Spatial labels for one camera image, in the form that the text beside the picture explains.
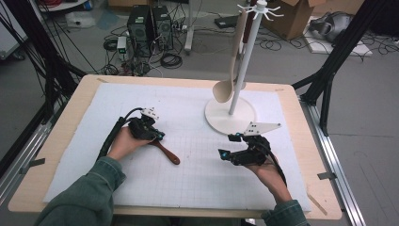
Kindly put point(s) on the grey bag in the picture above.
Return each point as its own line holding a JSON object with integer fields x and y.
{"x": 332, "y": 26}

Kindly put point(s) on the thin wooden strip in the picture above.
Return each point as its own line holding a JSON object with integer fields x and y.
{"x": 317, "y": 204}

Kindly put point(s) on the grey table clamp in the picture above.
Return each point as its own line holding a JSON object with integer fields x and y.
{"x": 327, "y": 175}
{"x": 33, "y": 164}

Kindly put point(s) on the white wheeled cabinet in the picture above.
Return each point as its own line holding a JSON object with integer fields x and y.
{"x": 9, "y": 37}

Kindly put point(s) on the black flat device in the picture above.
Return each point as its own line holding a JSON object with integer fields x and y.
{"x": 226, "y": 21}

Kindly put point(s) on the white stand leg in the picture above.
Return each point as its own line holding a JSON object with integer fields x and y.
{"x": 188, "y": 31}

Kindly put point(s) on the person's left hand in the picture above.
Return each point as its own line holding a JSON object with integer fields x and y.
{"x": 124, "y": 146}

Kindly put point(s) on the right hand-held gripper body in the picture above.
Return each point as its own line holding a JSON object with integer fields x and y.
{"x": 254, "y": 155}

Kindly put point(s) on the white low platform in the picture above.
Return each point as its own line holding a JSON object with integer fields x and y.
{"x": 62, "y": 8}

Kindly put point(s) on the white utensil rack with hooks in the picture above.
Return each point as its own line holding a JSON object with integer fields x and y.
{"x": 219, "y": 117}

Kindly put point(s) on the clear plastic bag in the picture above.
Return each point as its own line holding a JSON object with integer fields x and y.
{"x": 80, "y": 20}

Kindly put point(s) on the aluminium table rail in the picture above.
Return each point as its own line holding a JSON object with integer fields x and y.
{"x": 332, "y": 157}
{"x": 22, "y": 160}

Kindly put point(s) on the person's right hand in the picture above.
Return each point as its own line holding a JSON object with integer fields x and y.
{"x": 273, "y": 182}

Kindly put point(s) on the white grid mat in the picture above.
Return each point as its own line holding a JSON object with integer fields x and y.
{"x": 194, "y": 185}

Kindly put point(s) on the black metal frame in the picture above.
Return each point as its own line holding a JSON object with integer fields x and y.
{"x": 40, "y": 47}
{"x": 342, "y": 50}

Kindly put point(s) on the black computer tower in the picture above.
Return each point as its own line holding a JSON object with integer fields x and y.
{"x": 163, "y": 28}
{"x": 139, "y": 31}

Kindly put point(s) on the closed cardboard box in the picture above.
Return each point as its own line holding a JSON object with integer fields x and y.
{"x": 125, "y": 2}

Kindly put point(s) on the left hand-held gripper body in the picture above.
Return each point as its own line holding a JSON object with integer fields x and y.
{"x": 142, "y": 128}

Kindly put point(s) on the white power strip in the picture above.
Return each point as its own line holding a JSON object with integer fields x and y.
{"x": 183, "y": 28}

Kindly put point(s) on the dark brown wooden spoon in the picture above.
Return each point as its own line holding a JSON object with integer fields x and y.
{"x": 169, "y": 156}

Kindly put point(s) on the white device with green display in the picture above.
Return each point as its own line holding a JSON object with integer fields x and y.
{"x": 121, "y": 44}

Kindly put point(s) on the large open cardboard box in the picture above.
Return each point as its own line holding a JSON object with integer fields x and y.
{"x": 291, "y": 19}

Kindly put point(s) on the white floor board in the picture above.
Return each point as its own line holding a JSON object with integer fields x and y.
{"x": 360, "y": 50}

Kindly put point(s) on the beige ladle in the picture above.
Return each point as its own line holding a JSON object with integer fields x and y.
{"x": 223, "y": 91}

